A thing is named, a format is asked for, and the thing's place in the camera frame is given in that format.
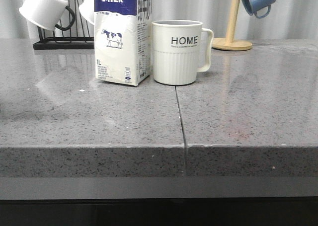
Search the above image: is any cream HOME mug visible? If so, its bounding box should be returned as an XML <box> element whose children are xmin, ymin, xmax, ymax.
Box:
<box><xmin>152</xmin><ymin>20</ymin><xmax>214</xmax><ymax>85</ymax></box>

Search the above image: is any whole milk carton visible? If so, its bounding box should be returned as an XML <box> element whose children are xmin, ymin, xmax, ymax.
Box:
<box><xmin>94</xmin><ymin>0</ymin><xmax>152</xmax><ymax>86</ymax></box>

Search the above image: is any wooden mug tree stand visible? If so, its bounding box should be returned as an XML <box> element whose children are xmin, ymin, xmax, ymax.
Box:
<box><xmin>212</xmin><ymin>0</ymin><xmax>252</xmax><ymax>51</ymax></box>

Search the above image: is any black wire mug rack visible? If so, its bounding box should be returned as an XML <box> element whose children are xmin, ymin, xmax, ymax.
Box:
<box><xmin>33</xmin><ymin>0</ymin><xmax>94</xmax><ymax>50</ymax></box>

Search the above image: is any white mug black handle right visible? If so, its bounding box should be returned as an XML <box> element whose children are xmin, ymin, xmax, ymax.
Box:
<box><xmin>79</xmin><ymin>0</ymin><xmax>94</xmax><ymax>25</ymax></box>

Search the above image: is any white mug black handle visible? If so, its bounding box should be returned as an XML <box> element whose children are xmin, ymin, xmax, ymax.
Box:
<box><xmin>18</xmin><ymin>0</ymin><xmax>76</xmax><ymax>31</ymax></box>
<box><xmin>79</xmin><ymin>0</ymin><xmax>94</xmax><ymax>25</ymax></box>

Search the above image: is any white mug black handle left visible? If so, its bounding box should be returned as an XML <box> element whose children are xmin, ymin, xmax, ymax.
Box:
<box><xmin>18</xmin><ymin>0</ymin><xmax>76</xmax><ymax>31</ymax></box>

